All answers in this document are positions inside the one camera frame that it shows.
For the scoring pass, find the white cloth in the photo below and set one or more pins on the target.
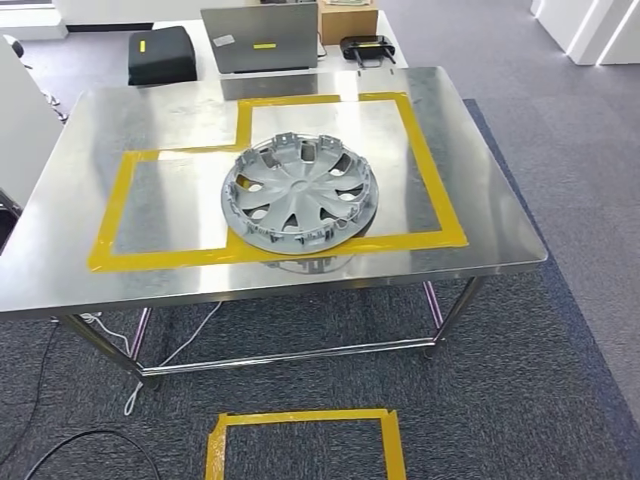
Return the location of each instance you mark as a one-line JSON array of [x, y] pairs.
[[350, 2]]

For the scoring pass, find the yellow tape outline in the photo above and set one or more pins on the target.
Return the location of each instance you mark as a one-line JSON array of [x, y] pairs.
[[430, 179]]

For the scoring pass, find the stainless steel workbench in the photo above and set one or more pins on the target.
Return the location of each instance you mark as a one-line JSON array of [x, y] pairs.
[[475, 199]]

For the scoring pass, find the black router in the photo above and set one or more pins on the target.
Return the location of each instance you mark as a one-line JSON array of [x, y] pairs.
[[367, 46]]

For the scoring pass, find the white board panel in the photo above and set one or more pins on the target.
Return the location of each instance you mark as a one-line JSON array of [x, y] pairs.
[[25, 132]]

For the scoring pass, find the grey laptop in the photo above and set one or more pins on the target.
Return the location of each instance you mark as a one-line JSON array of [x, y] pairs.
[[260, 33]]

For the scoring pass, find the white display plinth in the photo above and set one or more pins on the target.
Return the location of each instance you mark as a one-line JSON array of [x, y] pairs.
[[625, 40], [564, 26]]

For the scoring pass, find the yellow floor tape square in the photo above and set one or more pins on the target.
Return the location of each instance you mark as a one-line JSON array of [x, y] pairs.
[[300, 417]]

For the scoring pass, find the grey wheel hubcap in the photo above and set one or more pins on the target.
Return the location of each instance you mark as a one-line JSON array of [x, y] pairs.
[[300, 192]]

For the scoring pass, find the black office chair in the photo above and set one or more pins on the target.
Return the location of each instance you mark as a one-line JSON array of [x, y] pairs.
[[15, 46]]

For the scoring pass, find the black zip case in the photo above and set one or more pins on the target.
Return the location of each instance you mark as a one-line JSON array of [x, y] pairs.
[[160, 60]]

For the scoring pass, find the dark cabinet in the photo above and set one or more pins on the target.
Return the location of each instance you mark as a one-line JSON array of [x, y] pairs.
[[7, 225]]

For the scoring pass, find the cardboard box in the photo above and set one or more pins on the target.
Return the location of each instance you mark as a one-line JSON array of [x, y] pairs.
[[347, 26]]

